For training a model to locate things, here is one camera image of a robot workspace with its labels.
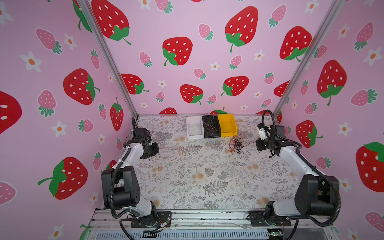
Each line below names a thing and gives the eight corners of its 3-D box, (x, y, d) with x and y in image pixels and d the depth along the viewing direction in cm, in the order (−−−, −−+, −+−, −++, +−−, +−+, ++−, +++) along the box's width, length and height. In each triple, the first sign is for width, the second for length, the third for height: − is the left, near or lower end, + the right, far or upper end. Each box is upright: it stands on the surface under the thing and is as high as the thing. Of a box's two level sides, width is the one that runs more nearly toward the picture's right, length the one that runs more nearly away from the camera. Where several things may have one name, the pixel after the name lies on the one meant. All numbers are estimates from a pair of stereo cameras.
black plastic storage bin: (202, 138, 108) (203, 133, 103) (202, 120, 120) (202, 114, 115) (220, 138, 108) (221, 133, 103) (217, 120, 120) (218, 114, 115)
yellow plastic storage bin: (220, 138, 109) (221, 132, 104) (218, 120, 121) (219, 114, 116) (236, 138, 109) (238, 132, 104) (233, 120, 121) (234, 114, 116)
